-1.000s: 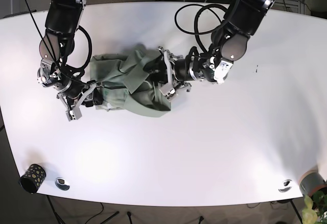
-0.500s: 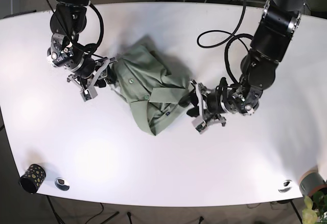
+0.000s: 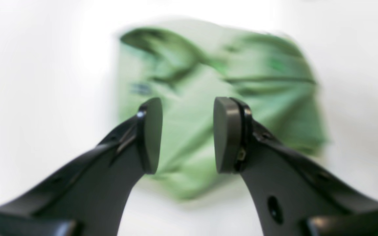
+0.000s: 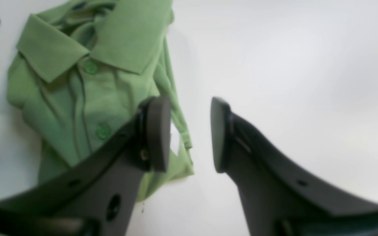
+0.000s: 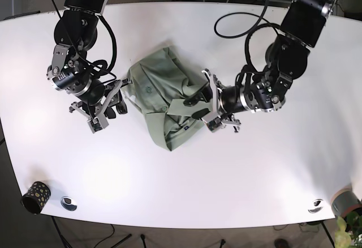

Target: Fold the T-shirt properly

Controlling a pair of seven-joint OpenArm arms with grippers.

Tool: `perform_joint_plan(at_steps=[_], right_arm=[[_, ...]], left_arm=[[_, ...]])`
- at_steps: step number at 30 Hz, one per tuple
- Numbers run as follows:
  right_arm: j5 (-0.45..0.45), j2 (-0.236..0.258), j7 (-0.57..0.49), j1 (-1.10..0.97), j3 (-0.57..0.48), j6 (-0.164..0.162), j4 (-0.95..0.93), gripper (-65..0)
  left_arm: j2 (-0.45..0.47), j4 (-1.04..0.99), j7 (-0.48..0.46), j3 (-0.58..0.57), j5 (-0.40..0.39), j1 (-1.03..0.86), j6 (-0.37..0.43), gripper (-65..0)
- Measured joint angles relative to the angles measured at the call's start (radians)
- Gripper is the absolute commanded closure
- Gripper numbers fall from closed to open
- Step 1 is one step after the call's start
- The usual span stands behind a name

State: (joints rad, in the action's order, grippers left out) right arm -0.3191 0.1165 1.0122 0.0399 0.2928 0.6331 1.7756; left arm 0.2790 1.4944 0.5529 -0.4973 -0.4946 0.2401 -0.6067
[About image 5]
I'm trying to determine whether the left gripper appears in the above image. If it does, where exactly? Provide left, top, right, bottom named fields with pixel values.
left=183, top=69, right=244, bottom=133

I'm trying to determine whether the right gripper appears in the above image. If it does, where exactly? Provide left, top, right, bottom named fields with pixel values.
left=69, top=78, right=132, bottom=133

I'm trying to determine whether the sage green T-shirt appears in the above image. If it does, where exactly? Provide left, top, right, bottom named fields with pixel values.
left=121, top=48, right=212, bottom=151

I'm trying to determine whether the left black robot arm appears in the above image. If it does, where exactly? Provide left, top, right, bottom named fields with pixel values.
left=183, top=0, right=336, bottom=132

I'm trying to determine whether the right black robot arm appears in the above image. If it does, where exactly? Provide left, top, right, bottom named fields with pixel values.
left=46, top=0, right=131, bottom=133

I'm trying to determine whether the left silver table grommet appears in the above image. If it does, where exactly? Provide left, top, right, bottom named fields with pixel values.
left=61, top=196, right=77, bottom=211

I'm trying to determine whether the silver table grommet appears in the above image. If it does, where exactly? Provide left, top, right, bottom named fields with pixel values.
left=61, top=196, right=77, bottom=211
left=308, top=199, right=325, bottom=214

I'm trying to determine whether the black gold-dotted cup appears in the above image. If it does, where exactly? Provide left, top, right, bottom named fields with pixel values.
left=21, top=181, right=51, bottom=215

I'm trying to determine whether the right silver table grommet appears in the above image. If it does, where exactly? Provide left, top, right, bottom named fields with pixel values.
left=308, top=199, right=325, bottom=214

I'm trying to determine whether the grey flower pot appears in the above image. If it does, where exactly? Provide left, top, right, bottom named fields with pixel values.
left=331, top=188, right=361, bottom=218

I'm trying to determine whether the green potted plant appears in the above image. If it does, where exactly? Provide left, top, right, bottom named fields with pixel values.
left=334, top=211, right=361, bottom=248

